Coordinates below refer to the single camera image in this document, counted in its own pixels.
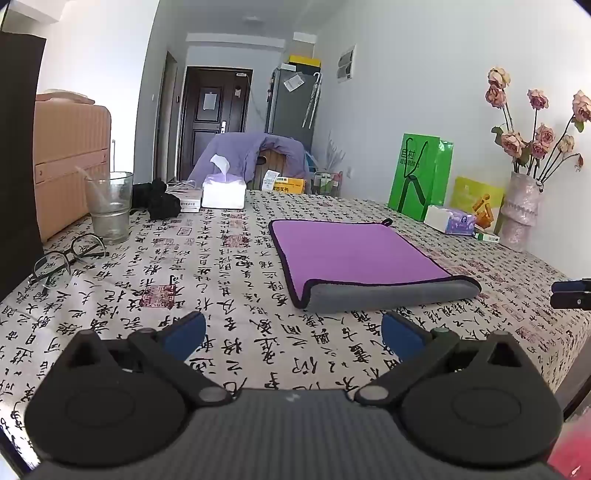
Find orange pink suitcase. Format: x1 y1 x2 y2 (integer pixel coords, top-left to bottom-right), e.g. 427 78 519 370
33 89 113 243

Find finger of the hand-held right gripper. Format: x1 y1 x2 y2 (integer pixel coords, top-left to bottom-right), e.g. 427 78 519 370
550 278 591 311

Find clear drinking glass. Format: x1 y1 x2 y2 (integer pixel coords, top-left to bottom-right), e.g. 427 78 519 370
84 172 134 245

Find dried pink rose bouquet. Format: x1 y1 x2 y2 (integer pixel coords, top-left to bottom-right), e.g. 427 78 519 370
485 67 591 183

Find white tissue pack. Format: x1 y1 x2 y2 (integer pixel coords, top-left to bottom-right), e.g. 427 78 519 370
201 154 247 210

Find purple cloth on chair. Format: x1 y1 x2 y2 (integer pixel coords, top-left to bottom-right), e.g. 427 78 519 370
187 131 307 191

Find wooden chair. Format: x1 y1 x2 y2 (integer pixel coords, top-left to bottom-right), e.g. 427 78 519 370
252 147 296 191

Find red cloth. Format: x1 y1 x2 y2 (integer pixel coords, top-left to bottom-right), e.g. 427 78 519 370
547 415 591 480

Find small white flat box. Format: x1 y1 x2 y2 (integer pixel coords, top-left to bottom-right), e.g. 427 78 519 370
166 181 204 213

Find black monitor edge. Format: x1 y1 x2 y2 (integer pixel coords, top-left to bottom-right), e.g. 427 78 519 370
0 31 47 302

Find white wall panel box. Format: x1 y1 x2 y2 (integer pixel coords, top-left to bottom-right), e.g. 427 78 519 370
337 45 357 84

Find dark brown entrance door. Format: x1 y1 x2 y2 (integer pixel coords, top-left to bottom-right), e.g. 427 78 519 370
178 66 254 182

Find yellow paper bag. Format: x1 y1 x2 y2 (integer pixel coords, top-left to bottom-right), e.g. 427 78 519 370
450 176 506 232

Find purple print tissue pack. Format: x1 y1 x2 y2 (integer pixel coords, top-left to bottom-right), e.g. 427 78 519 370
424 205 477 236

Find grey refrigerator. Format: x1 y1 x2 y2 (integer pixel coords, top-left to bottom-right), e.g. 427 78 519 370
264 67 323 153

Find green paper shopping bag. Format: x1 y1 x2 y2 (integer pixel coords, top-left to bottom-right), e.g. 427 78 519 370
388 133 454 222

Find clear organizer with small items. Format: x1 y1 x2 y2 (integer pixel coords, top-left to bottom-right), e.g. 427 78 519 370
311 170 343 197

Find pink glitter vase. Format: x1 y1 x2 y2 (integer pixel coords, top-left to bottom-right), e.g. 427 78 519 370
499 172 542 253

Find white folded umbrella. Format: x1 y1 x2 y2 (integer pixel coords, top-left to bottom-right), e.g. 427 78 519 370
302 71 322 129

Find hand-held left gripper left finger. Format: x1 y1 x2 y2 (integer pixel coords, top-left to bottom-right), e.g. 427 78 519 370
64 311 233 408

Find black crumpled cloth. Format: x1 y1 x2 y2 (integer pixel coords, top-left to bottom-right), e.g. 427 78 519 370
132 178 182 221

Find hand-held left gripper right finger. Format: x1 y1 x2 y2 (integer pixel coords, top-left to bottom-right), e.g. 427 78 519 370
353 311 528 408

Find black frame eyeglasses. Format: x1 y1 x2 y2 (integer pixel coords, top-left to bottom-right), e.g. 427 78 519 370
28 233 110 292

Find purple and grey towel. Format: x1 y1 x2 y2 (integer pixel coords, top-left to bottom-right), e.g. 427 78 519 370
268 219 482 313

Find yellow and white medicine box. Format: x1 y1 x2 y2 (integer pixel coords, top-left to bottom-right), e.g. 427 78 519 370
261 169 307 195

